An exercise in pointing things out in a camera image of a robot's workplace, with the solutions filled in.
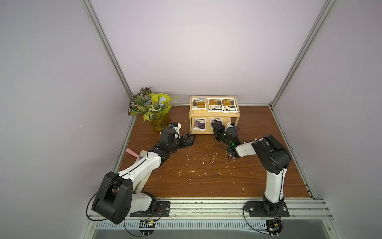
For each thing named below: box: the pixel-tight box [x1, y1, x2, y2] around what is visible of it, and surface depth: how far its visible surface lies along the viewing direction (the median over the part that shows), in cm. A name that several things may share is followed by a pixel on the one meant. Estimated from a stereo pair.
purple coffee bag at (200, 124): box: [192, 118, 208, 132], surface depth 106 cm
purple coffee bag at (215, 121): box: [208, 117, 223, 130], surface depth 109 cm
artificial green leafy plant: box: [127, 86, 179, 122], surface depth 94 cm
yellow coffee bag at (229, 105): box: [219, 98, 238, 114], surface depth 92 cm
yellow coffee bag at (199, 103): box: [191, 97, 207, 111], surface depth 92 cm
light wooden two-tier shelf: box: [189, 94, 241, 135], surface depth 94 cm
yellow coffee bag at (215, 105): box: [207, 98, 223, 113], surface depth 92 cm
